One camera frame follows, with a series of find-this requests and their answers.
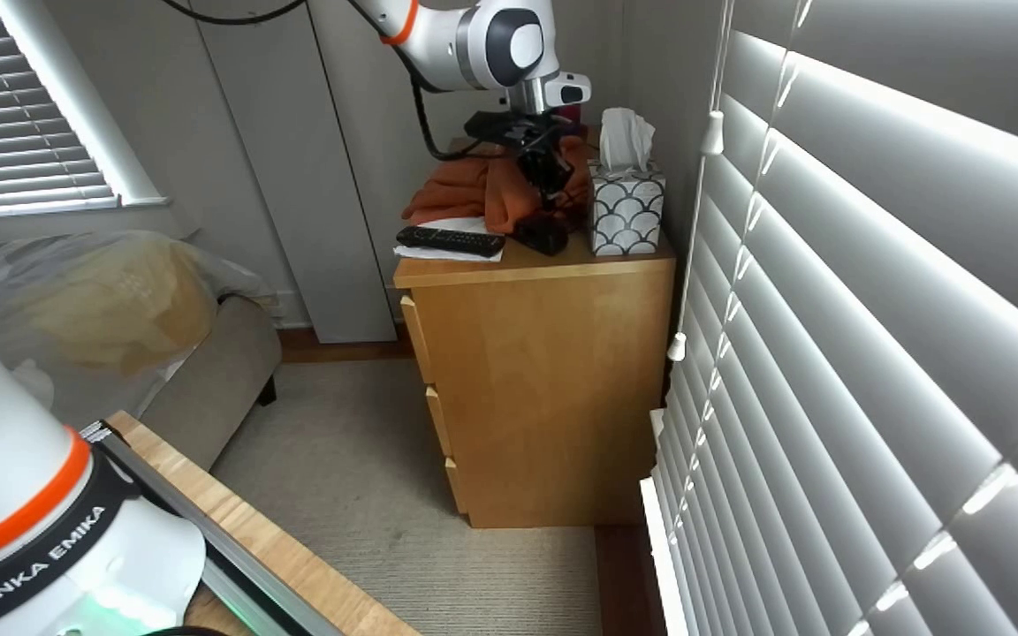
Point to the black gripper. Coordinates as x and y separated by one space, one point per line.
534 143

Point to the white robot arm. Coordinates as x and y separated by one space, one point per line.
494 48

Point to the orange towel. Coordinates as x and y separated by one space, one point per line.
499 196

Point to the patterned tissue box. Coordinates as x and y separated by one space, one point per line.
628 189

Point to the black remote control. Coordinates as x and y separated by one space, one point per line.
451 243

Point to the white paper sheet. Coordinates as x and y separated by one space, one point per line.
446 257

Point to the light wooden dresser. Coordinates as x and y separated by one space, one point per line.
544 375

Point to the beige upholstered bench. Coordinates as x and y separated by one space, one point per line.
220 383

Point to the white window blinds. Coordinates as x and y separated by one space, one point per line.
58 143
841 443

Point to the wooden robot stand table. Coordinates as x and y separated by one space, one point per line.
258 580

